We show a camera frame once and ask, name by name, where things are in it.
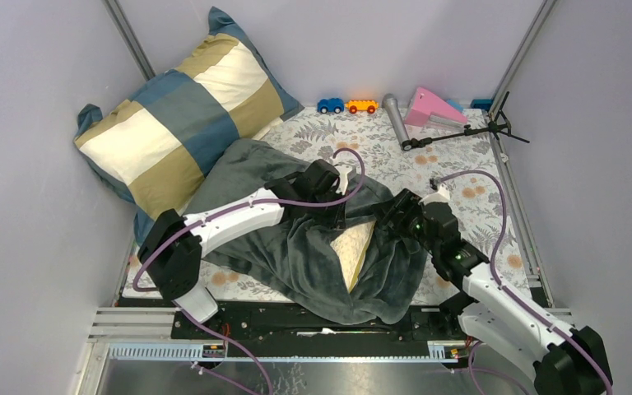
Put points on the cream pillow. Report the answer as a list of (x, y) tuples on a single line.
[(351, 247)]

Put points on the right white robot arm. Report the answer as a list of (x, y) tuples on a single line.
[(555, 356)]

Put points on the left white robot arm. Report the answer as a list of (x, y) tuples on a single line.
[(174, 248)]

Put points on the zebra and grey pillowcase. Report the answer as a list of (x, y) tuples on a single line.
[(296, 259)]

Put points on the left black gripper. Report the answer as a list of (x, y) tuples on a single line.
[(337, 217)]

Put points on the blue toy car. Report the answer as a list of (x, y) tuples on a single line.
[(330, 105)]

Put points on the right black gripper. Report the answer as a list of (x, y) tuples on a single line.
[(405, 201)]

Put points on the orange toy car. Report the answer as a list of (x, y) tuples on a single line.
[(367, 106)]

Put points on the black mini tripod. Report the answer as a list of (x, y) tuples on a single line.
[(499, 125)]

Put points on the white slotted cable duct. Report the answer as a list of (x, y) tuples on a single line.
[(306, 350)]

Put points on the grey microphone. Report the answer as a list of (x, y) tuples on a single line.
[(390, 106)]

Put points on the floral table cloth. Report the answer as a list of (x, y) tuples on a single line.
[(476, 200)]

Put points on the blue block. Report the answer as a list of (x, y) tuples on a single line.
[(483, 104)]

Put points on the pink triangular block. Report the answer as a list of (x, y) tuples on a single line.
[(426, 107)]

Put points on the blue yellow checked pillow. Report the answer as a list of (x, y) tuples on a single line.
[(156, 147)]

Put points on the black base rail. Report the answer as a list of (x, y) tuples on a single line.
[(249, 322)]

